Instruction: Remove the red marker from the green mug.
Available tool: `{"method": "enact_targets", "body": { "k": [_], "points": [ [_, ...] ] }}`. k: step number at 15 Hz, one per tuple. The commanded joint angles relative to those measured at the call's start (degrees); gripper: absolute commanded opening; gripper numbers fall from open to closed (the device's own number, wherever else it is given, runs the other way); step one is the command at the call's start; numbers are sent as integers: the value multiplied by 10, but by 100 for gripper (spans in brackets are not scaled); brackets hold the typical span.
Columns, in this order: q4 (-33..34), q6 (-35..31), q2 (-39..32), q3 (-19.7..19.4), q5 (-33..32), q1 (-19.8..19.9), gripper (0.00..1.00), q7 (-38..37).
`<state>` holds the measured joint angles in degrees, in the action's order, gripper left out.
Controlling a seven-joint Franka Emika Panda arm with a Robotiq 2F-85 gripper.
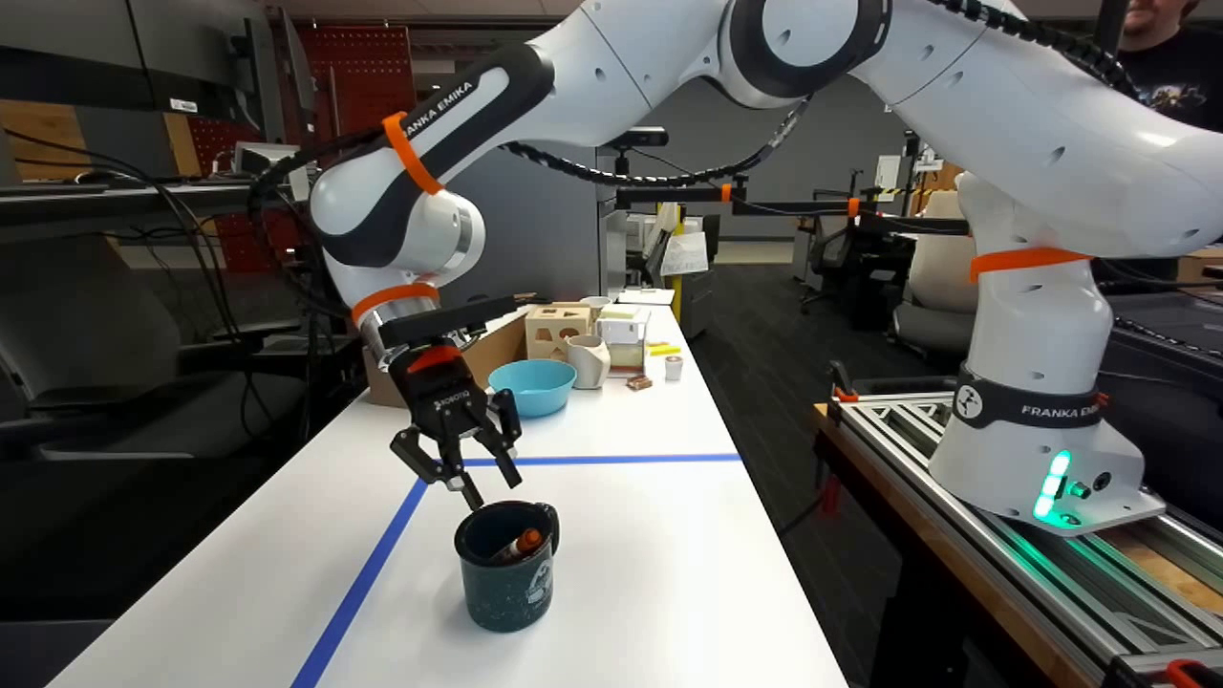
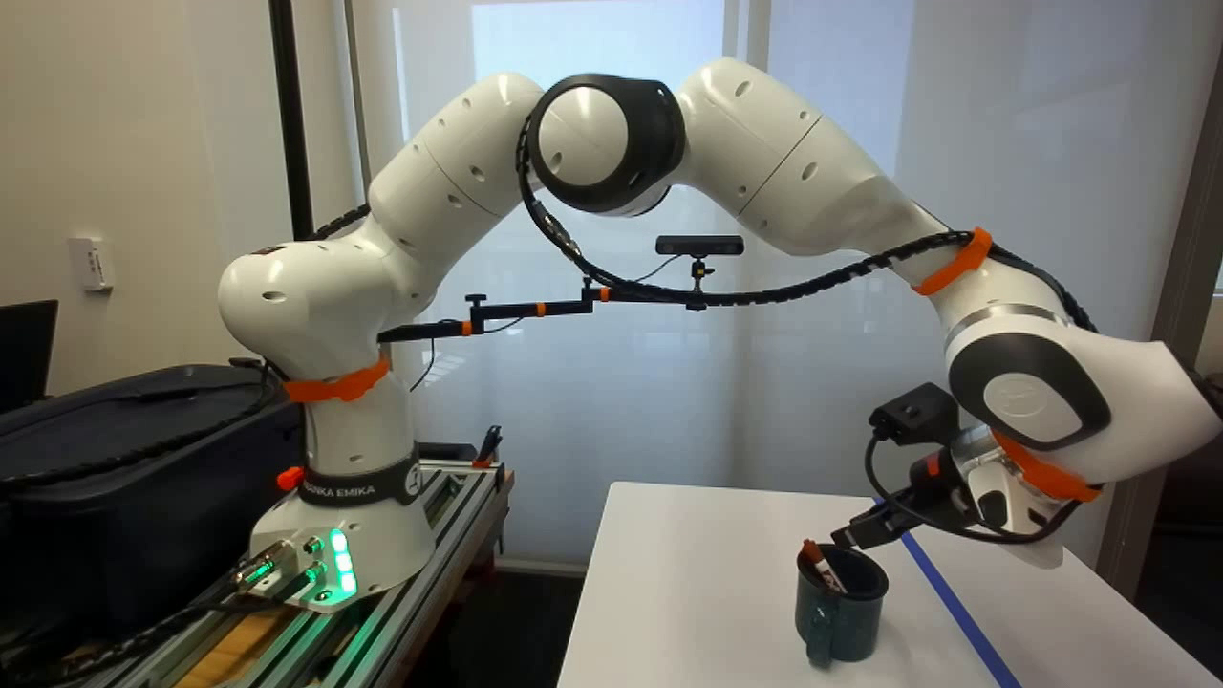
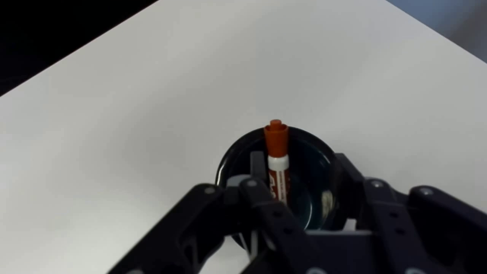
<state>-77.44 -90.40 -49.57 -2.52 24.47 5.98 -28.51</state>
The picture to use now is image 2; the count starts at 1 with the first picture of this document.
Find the brown wooden post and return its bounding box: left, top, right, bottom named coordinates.
left=1095, top=87, right=1223, bottom=606

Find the long blue tape strip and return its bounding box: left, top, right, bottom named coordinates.
left=890, top=529, right=1025, bottom=688

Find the black storage case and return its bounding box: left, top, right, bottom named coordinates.
left=0, top=361, right=311, bottom=642

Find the red marker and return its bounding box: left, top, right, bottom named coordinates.
left=797, top=535, right=851, bottom=598

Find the black clamp lever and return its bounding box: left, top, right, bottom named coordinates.
left=469, top=421, right=509, bottom=469

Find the orange strap at wrist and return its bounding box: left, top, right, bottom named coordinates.
left=988, top=427, right=1104, bottom=507

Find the white sheer curtain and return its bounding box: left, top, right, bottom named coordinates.
left=346, top=0, right=1223, bottom=575

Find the orange strap at arm base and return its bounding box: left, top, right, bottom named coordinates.
left=280, top=356, right=397, bottom=409

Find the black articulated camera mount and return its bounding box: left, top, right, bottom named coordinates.
left=379, top=258, right=712, bottom=346

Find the wooden plank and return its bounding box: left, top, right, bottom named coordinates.
left=177, top=606, right=306, bottom=688

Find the black bar camera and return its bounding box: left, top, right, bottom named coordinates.
left=653, top=232, right=748, bottom=262

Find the black monitor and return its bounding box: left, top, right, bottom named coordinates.
left=0, top=300, right=62, bottom=413

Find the black vertical pole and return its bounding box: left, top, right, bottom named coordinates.
left=265, top=0, right=318, bottom=240

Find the aluminium rail frame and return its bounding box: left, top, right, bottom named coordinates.
left=72, top=436, right=520, bottom=688

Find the thick black cable conduit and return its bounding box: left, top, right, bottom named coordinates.
left=512, top=74, right=1102, bottom=337

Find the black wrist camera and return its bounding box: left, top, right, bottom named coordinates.
left=866, top=380, right=963, bottom=448

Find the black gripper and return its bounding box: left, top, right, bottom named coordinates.
left=830, top=448, right=1011, bottom=556

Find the orange strap on forearm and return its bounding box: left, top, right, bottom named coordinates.
left=915, top=226, right=997, bottom=304

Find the dark green mug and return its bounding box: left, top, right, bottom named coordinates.
left=790, top=541, right=894, bottom=671

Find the white wall switch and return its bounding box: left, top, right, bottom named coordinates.
left=70, top=231, right=117, bottom=300

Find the thin black camera cable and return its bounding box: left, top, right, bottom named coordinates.
left=861, top=431, right=1011, bottom=547

